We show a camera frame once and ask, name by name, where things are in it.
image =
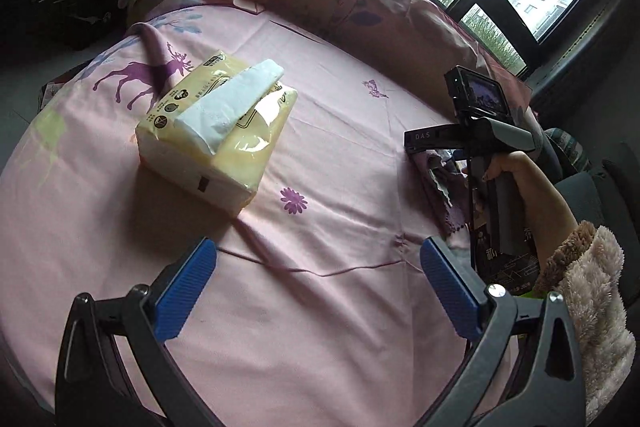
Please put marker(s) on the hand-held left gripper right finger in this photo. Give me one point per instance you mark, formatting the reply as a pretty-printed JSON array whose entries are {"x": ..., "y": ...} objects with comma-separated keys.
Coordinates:
[{"x": 450, "y": 293}]

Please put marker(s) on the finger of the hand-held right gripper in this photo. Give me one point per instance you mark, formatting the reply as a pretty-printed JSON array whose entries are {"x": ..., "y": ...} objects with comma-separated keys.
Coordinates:
[{"x": 430, "y": 137}]

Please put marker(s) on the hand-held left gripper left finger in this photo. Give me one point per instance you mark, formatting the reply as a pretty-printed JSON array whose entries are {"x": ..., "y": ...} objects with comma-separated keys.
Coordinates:
[{"x": 187, "y": 293}]

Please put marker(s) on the purple cleaning cloth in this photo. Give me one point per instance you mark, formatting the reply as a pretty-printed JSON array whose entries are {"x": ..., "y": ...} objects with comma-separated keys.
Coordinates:
[{"x": 440, "y": 204}]

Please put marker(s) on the person's right hand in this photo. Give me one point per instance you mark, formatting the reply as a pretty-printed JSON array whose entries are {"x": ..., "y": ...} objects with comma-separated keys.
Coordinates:
[{"x": 527, "y": 187}]

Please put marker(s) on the black and gold tea box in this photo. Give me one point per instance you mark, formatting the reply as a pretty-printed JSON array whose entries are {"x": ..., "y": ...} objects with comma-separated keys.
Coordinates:
[{"x": 505, "y": 271}]

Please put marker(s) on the striped teal cushion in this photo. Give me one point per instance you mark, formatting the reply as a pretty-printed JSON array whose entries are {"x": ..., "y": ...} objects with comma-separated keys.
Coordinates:
[{"x": 567, "y": 148}]

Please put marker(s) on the grey fabric chair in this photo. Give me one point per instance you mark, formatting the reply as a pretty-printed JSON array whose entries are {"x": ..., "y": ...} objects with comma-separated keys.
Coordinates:
[{"x": 602, "y": 197}]

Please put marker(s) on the pink printed bed sheet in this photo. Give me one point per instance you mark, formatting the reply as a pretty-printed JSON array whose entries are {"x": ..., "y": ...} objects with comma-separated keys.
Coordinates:
[{"x": 325, "y": 332}]

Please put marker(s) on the yellow tissue pack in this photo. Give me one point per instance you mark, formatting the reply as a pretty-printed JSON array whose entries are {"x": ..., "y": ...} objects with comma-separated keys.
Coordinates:
[{"x": 240, "y": 157}]

